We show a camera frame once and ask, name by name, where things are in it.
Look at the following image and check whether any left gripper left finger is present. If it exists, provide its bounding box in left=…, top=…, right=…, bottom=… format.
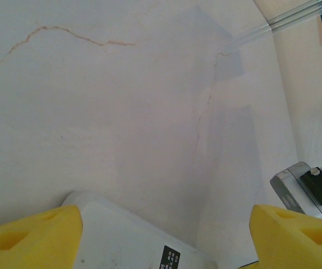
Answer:
left=0, top=204, right=84, bottom=269

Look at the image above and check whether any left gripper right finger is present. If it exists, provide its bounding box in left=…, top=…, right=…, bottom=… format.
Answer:
left=249, top=203, right=322, bottom=269

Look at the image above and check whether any white remote control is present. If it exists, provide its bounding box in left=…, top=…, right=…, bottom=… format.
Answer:
left=61, top=190, right=218, bottom=269

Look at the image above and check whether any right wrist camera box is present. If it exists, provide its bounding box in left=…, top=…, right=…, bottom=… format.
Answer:
left=269, top=161, right=322, bottom=221

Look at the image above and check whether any aluminium frame post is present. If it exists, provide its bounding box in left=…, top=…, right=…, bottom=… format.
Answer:
left=266, top=0, right=322, bottom=33

